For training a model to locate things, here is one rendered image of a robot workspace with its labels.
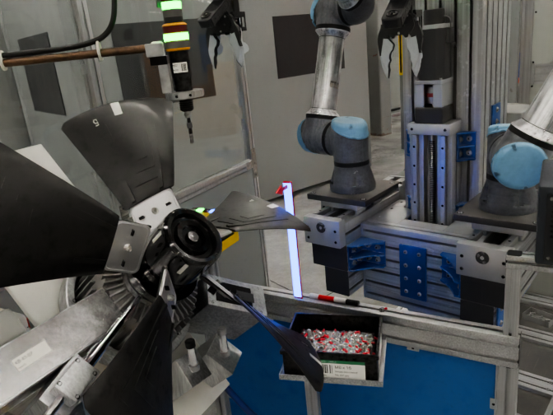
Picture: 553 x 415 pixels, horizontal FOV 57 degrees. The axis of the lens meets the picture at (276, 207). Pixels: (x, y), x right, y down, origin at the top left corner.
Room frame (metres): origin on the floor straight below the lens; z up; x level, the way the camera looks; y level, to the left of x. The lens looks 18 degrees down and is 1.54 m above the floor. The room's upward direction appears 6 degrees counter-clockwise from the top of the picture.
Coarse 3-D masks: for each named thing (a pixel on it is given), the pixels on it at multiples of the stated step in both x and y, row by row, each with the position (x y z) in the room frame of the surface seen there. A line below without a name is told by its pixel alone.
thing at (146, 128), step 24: (72, 120) 1.04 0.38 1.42; (120, 120) 1.05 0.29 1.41; (144, 120) 1.05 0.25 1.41; (168, 120) 1.06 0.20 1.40; (96, 144) 1.01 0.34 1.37; (120, 144) 1.01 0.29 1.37; (144, 144) 1.01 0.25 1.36; (168, 144) 1.02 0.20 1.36; (96, 168) 0.98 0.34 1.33; (120, 168) 0.98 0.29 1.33; (144, 168) 0.97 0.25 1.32; (168, 168) 0.98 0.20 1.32; (120, 192) 0.95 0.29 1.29; (144, 192) 0.95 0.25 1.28
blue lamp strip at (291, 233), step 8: (288, 184) 1.25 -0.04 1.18; (288, 192) 1.25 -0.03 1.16; (288, 200) 1.25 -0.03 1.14; (288, 208) 1.25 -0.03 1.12; (288, 232) 1.25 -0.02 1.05; (296, 248) 1.25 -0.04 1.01; (296, 256) 1.25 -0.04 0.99; (296, 264) 1.25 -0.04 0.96; (296, 272) 1.25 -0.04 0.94; (296, 280) 1.25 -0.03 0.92; (296, 288) 1.25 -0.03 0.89
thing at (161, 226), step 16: (160, 224) 0.84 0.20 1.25; (176, 224) 0.85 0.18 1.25; (192, 224) 0.87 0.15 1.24; (208, 224) 0.89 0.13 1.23; (160, 240) 0.81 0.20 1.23; (176, 240) 0.82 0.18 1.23; (208, 240) 0.86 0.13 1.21; (144, 256) 0.87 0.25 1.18; (160, 256) 0.81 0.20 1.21; (176, 256) 0.80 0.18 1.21; (192, 256) 0.82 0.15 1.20; (208, 256) 0.83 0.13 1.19; (144, 272) 0.85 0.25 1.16; (160, 272) 0.82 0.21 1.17; (176, 272) 0.81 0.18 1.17; (192, 272) 0.81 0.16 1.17; (144, 288) 0.83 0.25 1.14; (176, 288) 0.86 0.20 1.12; (192, 288) 0.88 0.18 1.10
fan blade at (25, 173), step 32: (0, 160) 0.76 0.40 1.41; (0, 192) 0.73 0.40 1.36; (32, 192) 0.76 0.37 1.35; (64, 192) 0.78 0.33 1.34; (0, 224) 0.72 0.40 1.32; (32, 224) 0.74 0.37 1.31; (64, 224) 0.77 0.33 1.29; (96, 224) 0.79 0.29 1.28; (0, 256) 0.71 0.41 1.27; (32, 256) 0.73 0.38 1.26; (64, 256) 0.76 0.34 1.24; (96, 256) 0.79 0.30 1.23
